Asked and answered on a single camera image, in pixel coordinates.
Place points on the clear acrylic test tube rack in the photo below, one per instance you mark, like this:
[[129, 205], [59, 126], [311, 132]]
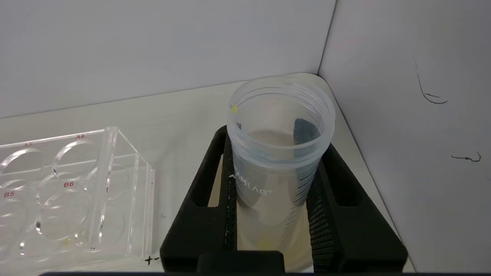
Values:
[[76, 191]]

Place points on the test tube with yellow pigment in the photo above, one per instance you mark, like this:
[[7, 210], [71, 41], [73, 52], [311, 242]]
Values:
[[276, 172]]

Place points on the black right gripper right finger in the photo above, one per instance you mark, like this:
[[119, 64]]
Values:
[[356, 237]]

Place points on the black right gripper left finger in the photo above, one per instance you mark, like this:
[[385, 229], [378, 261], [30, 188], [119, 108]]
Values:
[[195, 234]]

